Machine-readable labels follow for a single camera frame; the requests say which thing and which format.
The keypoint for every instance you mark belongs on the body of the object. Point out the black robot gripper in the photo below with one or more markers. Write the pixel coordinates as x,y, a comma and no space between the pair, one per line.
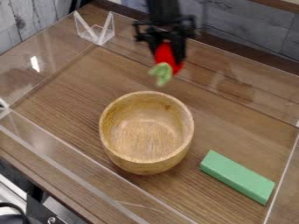
153,31

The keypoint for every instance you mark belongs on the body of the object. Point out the red plush strawberry green stem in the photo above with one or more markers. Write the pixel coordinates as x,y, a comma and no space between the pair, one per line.
164,68

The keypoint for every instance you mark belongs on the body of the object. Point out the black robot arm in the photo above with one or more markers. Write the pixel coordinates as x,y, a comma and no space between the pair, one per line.
162,10

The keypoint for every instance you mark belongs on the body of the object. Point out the wooden bowl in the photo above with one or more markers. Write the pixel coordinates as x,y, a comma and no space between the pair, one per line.
145,129

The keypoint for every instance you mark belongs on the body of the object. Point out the green rectangular block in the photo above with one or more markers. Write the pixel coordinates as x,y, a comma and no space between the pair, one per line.
236,176

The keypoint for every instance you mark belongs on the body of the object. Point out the clear acrylic corner bracket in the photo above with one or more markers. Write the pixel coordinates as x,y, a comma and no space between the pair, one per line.
96,34

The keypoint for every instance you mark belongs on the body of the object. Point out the black metal bracket with bolt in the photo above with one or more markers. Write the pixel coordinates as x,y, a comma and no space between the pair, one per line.
37,213

